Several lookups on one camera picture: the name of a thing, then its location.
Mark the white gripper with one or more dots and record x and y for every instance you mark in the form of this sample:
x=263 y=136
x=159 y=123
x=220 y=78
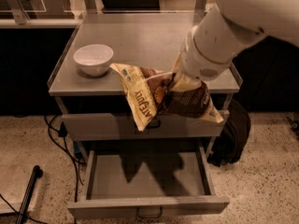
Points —
x=193 y=63

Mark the brown chip bag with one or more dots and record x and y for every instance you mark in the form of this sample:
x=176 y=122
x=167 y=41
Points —
x=147 y=93

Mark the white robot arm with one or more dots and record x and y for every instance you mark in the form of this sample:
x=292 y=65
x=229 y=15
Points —
x=227 y=29

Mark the grey top drawer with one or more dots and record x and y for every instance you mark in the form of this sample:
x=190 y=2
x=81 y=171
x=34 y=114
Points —
x=107 y=126

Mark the grey open middle drawer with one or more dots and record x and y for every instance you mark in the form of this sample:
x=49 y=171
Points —
x=154 y=184

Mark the white ceramic bowl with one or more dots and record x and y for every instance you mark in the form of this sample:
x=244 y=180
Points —
x=93 y=60

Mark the black backpack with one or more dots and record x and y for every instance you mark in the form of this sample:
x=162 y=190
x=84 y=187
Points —
x=228 y=147

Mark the grey metal cabinet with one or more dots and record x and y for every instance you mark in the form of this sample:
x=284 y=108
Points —
x=146 y=39

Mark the black rod on floor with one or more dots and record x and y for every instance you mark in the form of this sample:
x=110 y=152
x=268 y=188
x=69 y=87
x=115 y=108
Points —
x=28 y=193

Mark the white paper sheet on floor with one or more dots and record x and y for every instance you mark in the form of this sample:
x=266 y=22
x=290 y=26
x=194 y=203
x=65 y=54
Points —
x=14 y=182

